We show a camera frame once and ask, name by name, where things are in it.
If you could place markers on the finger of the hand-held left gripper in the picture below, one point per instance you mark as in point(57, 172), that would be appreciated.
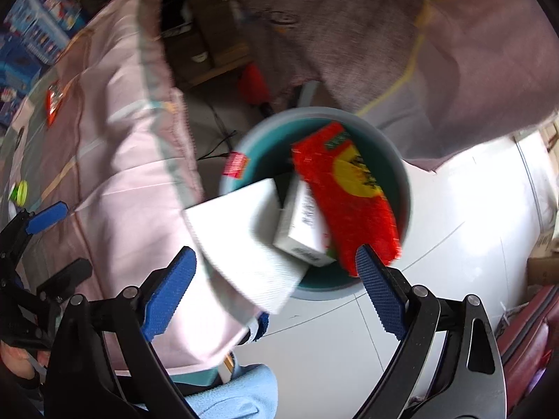
point(46, 218)
point(70, 277)

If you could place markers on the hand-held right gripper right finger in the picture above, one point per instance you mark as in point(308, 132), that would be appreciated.
point(380, 290)

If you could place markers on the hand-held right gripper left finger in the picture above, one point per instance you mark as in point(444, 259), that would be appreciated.
point(170, 292)

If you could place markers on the white paper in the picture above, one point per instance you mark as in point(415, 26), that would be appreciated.
point(244, 248)

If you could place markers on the red carton box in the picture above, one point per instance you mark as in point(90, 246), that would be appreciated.
point(349, 209)

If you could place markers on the white green carton box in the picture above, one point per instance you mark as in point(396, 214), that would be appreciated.
point(299, 227)

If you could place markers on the teal plastic bin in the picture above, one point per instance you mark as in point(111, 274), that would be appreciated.
point(262, 159)

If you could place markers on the person's left hand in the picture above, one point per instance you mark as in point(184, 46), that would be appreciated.
point(17, 362)

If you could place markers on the lime green cap bottle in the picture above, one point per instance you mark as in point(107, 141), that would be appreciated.
point(19, 193)

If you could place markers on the pink checked tablecloth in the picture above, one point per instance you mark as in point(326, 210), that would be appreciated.
point(131, 161)

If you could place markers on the small red snack packet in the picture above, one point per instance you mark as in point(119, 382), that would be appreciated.
point(54, 100)

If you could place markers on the light blue fleece garment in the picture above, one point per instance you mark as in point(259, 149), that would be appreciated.
point(236, 395)

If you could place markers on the small red wrapper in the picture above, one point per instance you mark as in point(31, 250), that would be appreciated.
point(236, 166)

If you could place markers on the dark red suitcase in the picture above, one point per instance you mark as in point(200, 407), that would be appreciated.
point(524, 336)

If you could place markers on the brown cardboard box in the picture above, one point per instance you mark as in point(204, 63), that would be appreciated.
point(218, 30)
point(543, 276)

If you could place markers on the stack of blue printed boxes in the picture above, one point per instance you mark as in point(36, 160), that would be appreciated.
point(35, 30)

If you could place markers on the red plastic bag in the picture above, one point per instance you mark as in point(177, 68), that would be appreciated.
point(253, 84)

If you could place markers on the grey pink blanket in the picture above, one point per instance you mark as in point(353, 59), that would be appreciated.
point(393, 43)

